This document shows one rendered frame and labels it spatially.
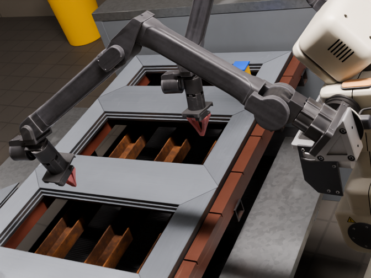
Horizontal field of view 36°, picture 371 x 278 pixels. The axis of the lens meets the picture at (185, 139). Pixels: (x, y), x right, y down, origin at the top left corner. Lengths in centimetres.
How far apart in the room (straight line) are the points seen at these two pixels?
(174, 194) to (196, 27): 51
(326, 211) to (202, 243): 125
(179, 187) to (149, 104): 55
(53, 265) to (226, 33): 120
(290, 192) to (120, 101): 82
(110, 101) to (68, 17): 278
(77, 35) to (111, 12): 253
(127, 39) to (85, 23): 378
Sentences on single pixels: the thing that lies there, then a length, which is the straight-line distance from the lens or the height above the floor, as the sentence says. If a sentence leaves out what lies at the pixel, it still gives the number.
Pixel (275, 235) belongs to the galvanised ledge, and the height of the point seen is 68.
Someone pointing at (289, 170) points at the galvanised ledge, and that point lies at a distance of 198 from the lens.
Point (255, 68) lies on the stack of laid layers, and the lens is 228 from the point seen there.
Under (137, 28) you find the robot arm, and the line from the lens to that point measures 131.
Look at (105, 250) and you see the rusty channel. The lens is 194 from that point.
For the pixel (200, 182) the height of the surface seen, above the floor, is 85.
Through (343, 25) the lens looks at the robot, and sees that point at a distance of 129.
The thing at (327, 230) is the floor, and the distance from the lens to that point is 269.
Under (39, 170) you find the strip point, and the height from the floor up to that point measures 84.
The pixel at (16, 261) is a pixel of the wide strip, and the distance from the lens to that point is 182.
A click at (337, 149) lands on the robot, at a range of 129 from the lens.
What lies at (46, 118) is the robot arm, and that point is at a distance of 155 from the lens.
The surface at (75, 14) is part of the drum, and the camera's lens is 506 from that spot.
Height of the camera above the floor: 196
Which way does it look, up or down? 34 degrees down
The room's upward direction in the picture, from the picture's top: 20 degrees counter-clockwise
